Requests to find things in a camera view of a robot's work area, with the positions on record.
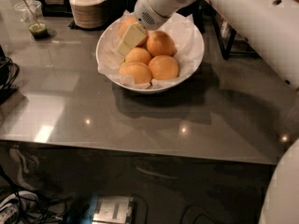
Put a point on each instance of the white paper bowl liner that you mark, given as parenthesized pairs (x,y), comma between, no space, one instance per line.
(183,38)

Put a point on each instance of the silver box on floor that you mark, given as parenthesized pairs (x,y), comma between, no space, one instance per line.
(114,210)

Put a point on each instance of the black wire rack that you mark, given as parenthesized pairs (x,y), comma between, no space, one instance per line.
(231,43)

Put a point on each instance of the stack of paper bowls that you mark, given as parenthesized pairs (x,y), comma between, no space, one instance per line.
(88,14)

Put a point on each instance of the wooden stir stick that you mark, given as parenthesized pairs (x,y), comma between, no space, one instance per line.
(32,13)

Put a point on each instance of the clear plastic cup green drink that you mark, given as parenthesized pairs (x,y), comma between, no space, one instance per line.
(37,32)

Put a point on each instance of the white ceramic bowl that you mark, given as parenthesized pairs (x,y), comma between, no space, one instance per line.
(193,47)

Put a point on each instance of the black condiment holder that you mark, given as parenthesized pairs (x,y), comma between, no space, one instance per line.
(120,0)

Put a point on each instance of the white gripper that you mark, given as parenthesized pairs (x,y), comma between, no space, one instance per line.
(145,11)

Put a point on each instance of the white power strip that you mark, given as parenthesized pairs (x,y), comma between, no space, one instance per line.
(12,206)

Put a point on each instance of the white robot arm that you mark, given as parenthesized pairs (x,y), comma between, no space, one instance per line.
(270,26)

